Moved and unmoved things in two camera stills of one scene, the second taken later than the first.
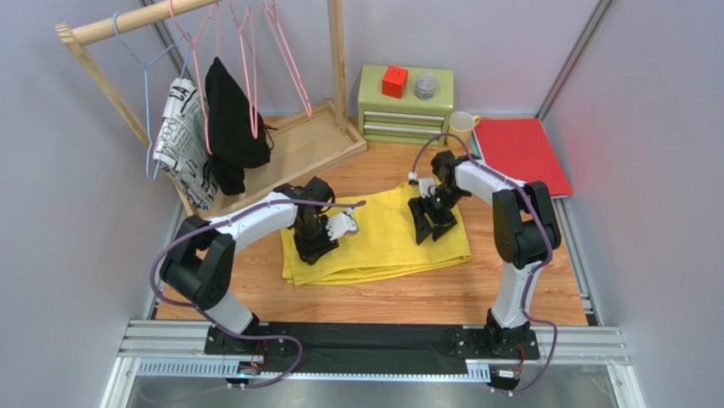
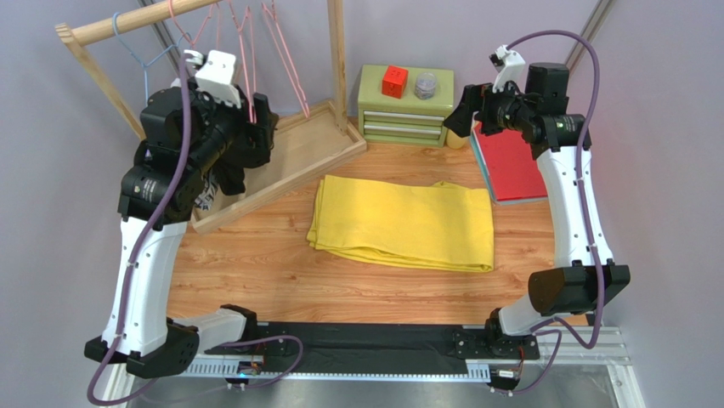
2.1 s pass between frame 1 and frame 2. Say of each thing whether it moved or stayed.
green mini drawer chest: stayed
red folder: stayed
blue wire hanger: stayed
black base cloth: stayed
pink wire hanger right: stayed
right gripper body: moved
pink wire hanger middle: stayed
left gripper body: moved
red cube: stayed
